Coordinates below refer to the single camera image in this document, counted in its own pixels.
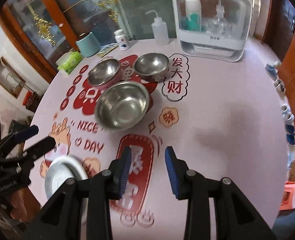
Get steel bowl pink outside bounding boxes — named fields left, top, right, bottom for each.
left=88, top=59, right=122, bottom=90

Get mint green canister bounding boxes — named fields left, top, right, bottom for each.
left=76, top=32, right=101, bottom=57

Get large steel bowl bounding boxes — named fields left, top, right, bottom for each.
left=94, top=81, right=150, bottom=131

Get wooden glass cabinet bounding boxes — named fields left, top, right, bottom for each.
left=0, top=0, right=124, bottom=83

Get translucent squeeze bottle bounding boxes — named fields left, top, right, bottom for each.
left=145, top=10, right=169, bottom=46

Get white sterilizer appliance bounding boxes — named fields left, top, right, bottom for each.
left=172, top=0, right=253, bottom=62

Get white pill bottle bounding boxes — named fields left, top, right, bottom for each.
left=114, top=29, right=130, bottom=51

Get white marble plate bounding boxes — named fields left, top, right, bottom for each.
left=43, top=154, right=89, bottom=224

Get person's left hand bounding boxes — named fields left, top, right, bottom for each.
left=10, top=190, right=27, bottom=222

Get orange plastic stool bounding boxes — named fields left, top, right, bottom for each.
left=279, top=181, right=295, bottom=211

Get small steel bowl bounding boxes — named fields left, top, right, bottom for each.
left=134, top=53, right=170, bottom=83

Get green tissue pack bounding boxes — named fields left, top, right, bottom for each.
left=56, top=51, right=83, bottom=75

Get foil blister pack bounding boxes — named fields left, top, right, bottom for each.
left=97, top=43, right=118, bottom=57

